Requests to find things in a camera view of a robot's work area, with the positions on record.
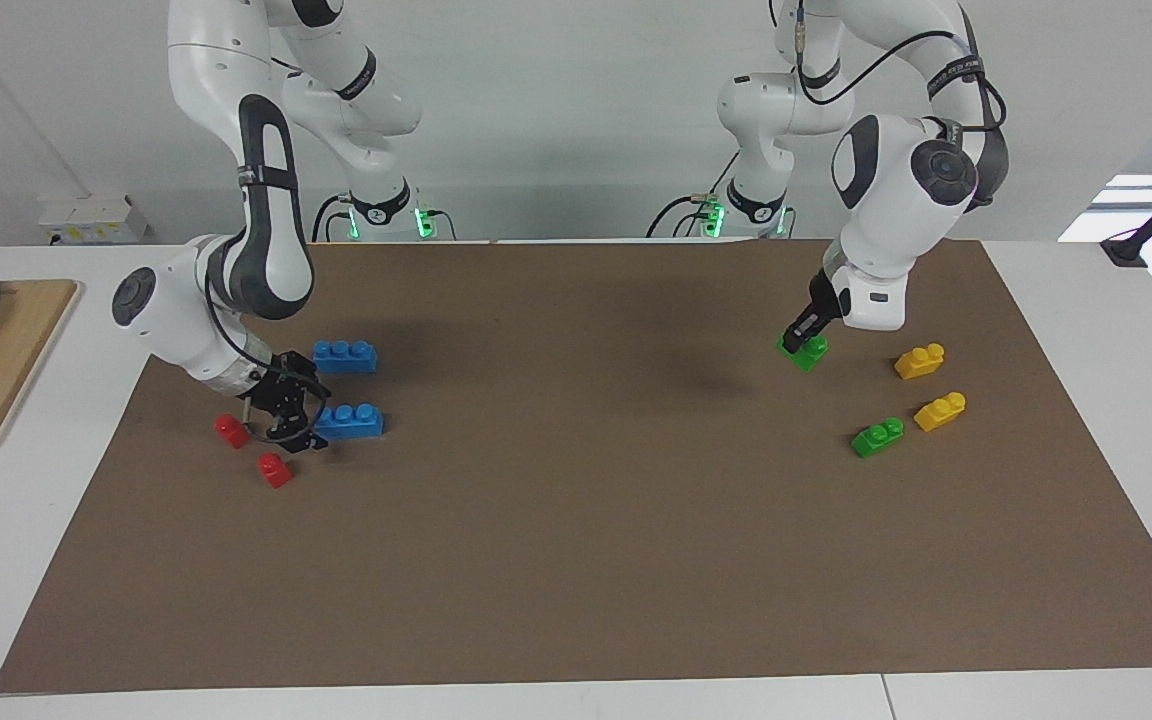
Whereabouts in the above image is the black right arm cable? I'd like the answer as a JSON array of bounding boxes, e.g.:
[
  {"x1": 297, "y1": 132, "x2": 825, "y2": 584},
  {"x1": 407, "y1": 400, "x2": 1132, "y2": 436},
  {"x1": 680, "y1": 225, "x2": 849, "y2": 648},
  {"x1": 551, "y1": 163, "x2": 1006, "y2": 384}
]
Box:
[{"x1": 201, "y1": 265, "x2": 333, "y2": 446}]

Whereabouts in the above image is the yellow two-stud brick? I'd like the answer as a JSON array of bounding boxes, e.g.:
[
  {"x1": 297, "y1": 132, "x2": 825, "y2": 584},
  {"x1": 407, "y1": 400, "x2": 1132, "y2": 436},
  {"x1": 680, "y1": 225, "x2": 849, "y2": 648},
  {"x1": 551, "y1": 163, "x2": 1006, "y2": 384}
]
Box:
[
  {"x1": 914, "y1": 392, "x2": 967, "y2": 433},
  {"x1": 894, "y1": 343, "x2": 946, "y2": 381}
]

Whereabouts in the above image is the green two-stud brick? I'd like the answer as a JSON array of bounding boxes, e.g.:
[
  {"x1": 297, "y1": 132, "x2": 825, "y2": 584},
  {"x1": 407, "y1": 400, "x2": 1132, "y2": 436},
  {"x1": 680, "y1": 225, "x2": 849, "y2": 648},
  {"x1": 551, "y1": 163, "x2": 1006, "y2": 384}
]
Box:
[
  {"x1": 777, "y1": 334, "x2": 830, "y2": 374},
  {"x1": 851, "y1": 417, "x2": 906, "y2": 460}
]

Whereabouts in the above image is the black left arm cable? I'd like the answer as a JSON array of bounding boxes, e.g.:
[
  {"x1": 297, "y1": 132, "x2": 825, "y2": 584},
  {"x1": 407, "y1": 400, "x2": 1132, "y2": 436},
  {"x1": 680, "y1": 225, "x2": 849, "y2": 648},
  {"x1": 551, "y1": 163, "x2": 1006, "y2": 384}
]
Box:
[{"x1": 794, "y1": 0, "x2": 1009, "y2": 136}]

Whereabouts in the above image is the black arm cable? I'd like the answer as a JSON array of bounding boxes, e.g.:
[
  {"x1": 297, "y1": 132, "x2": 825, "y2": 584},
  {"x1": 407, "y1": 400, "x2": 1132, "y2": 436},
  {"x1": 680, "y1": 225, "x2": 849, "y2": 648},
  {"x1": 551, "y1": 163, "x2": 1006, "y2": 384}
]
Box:
[
  {"x1": 794, "y1": 0, "x2": 1009, "y2": 136},
  {"x1": 201, "y1": 265, "x2": 333, "y2": 446}
]

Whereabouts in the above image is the blue three-stud brick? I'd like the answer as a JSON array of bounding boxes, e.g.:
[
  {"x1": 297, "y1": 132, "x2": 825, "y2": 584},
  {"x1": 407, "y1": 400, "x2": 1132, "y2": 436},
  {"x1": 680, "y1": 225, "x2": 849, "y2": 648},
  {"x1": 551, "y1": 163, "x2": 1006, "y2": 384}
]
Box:
[
  {"x1": 314, "y1": 403, "x2": 385, "y2": 442},
  {"x1": 312, "y1": 340, "x2": 379, "y2": 375}
]

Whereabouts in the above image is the brown table mat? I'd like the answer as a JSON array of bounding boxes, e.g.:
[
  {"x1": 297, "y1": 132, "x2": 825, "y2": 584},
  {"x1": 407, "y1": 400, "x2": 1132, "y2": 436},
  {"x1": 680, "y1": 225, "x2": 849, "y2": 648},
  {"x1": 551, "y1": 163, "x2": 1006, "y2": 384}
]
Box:
[{"x1": 0, "y1": 240, "x2": 1152, "y2": 694}]

